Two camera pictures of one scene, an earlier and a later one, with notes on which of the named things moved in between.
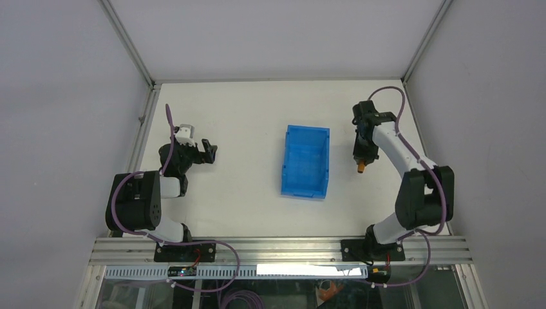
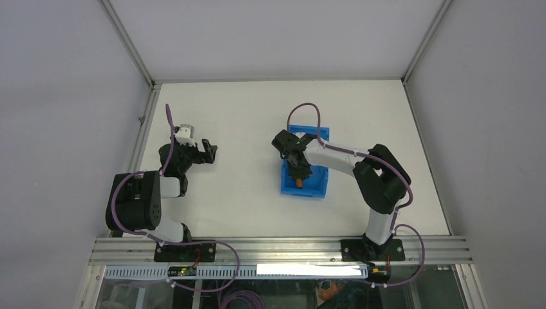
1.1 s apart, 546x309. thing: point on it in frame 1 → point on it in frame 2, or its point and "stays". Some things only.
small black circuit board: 181,271 stays
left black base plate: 185,253 stays
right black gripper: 359,154 → 294,174
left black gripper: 200,157 stays
